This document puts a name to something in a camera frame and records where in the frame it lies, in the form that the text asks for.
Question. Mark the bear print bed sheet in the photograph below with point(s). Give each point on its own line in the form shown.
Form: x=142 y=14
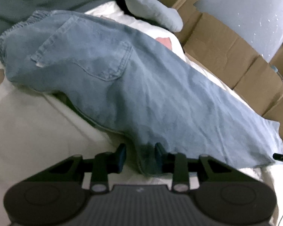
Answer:
x=37 y=127

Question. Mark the blue denim pants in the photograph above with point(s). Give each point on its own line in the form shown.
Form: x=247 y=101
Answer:
x=132 y=75

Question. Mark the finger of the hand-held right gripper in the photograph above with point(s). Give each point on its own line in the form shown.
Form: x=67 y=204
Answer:
x=281 y=157

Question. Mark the grey wrapped mattress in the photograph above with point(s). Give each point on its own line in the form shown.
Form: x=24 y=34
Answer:
x=245 y=11

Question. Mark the grey neck pillow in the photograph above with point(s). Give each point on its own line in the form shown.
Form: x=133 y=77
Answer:
x=151 y=7

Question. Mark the flattened cardboard box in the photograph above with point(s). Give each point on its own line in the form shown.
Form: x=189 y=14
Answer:
x=214 y=44

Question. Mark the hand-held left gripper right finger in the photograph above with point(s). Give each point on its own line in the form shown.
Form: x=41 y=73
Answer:
x=158 y=156

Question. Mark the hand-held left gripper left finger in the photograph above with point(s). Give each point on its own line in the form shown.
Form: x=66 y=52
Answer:
x=121 y=157

